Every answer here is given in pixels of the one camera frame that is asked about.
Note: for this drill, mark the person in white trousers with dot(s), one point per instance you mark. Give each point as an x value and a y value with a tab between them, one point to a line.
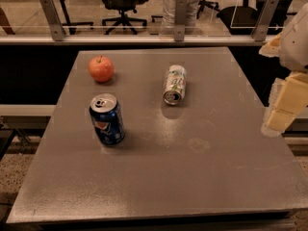
186	10

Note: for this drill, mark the black office chair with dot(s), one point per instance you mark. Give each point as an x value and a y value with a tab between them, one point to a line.
123	6

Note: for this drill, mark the red apple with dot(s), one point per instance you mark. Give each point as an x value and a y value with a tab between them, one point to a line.
101	68

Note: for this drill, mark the left metal railing bracket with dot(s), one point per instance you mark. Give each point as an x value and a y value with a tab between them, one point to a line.
55	24

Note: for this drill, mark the white green 7up can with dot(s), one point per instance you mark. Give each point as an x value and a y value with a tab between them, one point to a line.
174	84

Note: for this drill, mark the horizontal metal railing bar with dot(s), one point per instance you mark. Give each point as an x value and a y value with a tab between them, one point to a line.
134	40

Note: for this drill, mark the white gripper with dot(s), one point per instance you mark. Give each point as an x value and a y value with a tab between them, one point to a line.
296	47

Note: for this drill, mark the black round chair base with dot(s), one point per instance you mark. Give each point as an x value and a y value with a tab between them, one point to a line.
241	20

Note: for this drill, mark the metal railing bracket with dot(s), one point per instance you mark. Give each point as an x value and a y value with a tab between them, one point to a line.
259	33
55	24
180	20

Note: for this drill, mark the middle metal railing bracket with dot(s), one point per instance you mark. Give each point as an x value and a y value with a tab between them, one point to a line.
180	20

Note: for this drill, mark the blue pepsi can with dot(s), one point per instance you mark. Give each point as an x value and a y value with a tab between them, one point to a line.
106	118

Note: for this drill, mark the right metal railing bracket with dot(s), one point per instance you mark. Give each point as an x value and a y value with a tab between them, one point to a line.
259	33

